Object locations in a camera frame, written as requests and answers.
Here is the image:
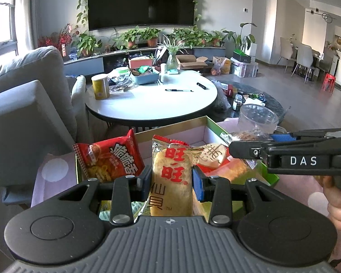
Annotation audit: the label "round pastry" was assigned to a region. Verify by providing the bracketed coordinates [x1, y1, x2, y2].
[197, 143, 228, 169]

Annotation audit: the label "yellow tin can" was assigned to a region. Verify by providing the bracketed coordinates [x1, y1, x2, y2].
[91, 74, 111, 101]

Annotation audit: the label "clear plastic bag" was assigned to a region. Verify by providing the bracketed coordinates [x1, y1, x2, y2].
[213, 81, 232, 112]

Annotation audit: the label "clear packet of brown snacks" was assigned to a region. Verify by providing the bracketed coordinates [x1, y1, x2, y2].
[230, 129, 273, 143]

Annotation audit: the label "red flower decoration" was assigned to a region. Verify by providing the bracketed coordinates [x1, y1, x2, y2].
[38, 24, 80, 58]

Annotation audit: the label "white round table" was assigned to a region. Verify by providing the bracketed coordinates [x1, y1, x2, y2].
[85, 72, 218, 127]

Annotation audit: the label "glass vase with plant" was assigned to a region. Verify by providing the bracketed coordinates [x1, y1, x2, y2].
[161, 35, 186, 70]

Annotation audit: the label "black television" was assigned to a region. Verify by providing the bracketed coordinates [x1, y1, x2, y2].
[88, 0, 196, 32]

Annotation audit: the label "grey sofa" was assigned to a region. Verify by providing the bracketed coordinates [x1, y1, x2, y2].
[0, 45, 87, 207]

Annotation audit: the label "hanging green vine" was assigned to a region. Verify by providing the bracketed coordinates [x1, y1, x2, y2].
[193, 0, 203, 24]
[75, 0, 96, 32]

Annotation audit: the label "pile of foil wrappers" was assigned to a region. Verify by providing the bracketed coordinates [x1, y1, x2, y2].
[108, 74, 137, 92]

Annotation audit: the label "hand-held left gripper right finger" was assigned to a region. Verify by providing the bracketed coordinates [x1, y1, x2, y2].
[191, 165, 285, 225]

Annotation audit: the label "green-edged cardboard box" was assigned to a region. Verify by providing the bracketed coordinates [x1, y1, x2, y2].
[75, 116, 279, 215]

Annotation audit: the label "red noodle snack packet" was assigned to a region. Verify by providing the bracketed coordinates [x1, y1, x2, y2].
[73, 129, 146, 183]

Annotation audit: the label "open brown cardboard box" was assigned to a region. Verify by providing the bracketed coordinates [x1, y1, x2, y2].
[176, 55, 209, 70]

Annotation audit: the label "small glass jar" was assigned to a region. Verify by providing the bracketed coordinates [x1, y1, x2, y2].
[232, 94, 243, 112]

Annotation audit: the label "potted green plant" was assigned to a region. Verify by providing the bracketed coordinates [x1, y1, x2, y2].
[72, 33, 103, 58]
[139, 27, 161, 48]
[115, 25, 141, 49]

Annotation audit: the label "row of potted plants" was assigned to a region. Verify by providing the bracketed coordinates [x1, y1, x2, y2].
[170, 27, 227, 48]

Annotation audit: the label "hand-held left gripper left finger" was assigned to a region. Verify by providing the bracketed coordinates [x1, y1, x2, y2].
[57, 165, 153, 225]

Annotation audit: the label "clear plastic storage boxes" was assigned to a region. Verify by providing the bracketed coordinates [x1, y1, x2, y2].
[231, 61, 259, 78]

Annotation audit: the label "grey television cabinet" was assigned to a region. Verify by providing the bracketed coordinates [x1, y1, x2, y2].
[63, 45, 227, 77]

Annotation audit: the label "yellow rice cracker packet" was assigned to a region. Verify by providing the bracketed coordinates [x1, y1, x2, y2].
[133, 134, 206, 220]

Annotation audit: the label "red plastic stool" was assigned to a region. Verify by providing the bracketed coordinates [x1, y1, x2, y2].
[321, 73, 336, 93]

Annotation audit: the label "blue plastic tray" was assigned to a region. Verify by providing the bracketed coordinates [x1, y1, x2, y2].
[130, 70, 160, 85]

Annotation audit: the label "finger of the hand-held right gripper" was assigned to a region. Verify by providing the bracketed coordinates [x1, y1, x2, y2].
[229, 140, 273, 160]
[268, 128, 341, 143]

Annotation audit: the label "black ceiling lamp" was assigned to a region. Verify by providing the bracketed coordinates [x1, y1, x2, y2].
[306, 7, 337, 24]

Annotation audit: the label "green packets in tray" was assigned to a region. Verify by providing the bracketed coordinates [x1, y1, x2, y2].
[138, 66, 157, 76]

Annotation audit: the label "dark marble round table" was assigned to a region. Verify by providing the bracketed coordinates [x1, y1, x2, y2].
[213, 81, 285, 121]

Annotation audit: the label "grey dining chair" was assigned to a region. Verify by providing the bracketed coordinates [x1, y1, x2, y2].
[277, 37, 295, 73]
[291, 43, 316, 84]

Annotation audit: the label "pink storage box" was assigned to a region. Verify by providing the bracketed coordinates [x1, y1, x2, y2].
[128, 57, 154, 69]

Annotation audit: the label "dining table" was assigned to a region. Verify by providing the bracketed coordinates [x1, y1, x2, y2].
[290, 45, 335, 73]

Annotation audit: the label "green and black box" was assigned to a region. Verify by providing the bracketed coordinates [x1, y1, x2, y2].
[233, 50, 256, 63]

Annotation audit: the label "glass mug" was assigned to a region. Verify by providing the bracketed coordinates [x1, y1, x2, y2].
[238, 104, 287, 137]

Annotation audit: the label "green snack packet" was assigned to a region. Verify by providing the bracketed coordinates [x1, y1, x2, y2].
[99, 200, 148, 223]

